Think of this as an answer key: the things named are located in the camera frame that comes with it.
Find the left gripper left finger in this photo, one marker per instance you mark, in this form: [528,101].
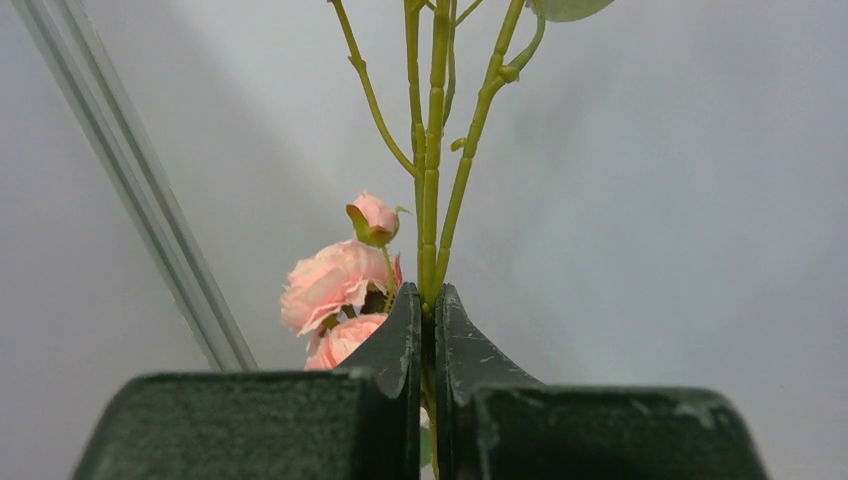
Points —
[357,421]

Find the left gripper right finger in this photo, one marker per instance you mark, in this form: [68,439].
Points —
[495,421]

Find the pink double rose stem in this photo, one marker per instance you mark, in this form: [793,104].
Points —
[342,294]

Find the yellow rose stem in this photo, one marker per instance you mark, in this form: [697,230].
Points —
[430,31]

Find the aluminium frame rail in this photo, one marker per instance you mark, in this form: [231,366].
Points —
[78,61]

